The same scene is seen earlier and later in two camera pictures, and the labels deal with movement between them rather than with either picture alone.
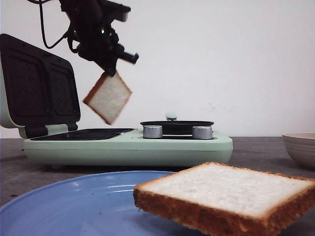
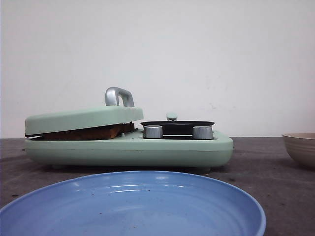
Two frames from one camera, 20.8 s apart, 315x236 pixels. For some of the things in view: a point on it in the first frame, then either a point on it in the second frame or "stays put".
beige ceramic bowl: [300, 146] stays put
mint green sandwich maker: [39, 89] -> [119, 108]
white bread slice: [220, 199] -> [106, 132]
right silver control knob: [202, 132] stays put
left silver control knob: [152, 132] stays put
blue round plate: [98, 204] stays put
